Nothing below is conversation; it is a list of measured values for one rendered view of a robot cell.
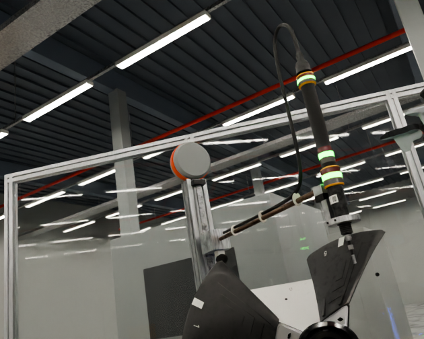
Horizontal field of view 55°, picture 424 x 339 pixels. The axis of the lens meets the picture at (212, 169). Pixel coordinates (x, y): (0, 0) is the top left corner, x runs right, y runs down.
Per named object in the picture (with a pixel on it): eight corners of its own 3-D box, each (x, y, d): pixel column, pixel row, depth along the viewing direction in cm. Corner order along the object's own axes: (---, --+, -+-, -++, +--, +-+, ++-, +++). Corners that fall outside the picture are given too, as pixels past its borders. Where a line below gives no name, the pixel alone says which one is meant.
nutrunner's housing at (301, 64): (334, 237, 88) (287, 56, 102) (347, 236, 89) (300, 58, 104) (346, 233, 84) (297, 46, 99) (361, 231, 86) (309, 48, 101)
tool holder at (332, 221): (315, 230, 91) (305, 188, 94) (339, 228, 94) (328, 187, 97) (342, 220, 83) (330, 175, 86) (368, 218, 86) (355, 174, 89)
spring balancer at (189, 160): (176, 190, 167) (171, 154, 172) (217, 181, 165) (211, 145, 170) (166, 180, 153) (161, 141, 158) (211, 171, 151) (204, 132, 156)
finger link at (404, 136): (385, 156, 100) (426, 143, 96) (378, 134, 102) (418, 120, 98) (387, 159, 103) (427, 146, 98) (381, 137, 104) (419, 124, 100)
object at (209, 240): (200, 257, 144) (197, 234, 147) (218, 255, 147) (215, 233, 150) (213, 252, 136) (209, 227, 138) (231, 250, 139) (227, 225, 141)
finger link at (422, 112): (425, 127, 85) (447, 132, 90) (415, 101, 87) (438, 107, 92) (411, 133, 87) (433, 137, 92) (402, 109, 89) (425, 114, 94)
